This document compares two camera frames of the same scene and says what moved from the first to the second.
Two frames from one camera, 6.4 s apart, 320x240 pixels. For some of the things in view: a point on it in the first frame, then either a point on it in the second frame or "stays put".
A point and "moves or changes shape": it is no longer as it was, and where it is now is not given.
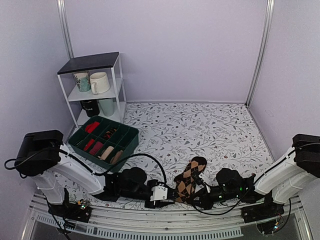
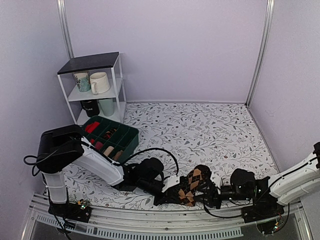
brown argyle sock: x=185 y=183 moves or changes shape
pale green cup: x=107 y=106 stays put
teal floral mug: x=82 y=79 stays put
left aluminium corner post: x=61 y=5 stays put
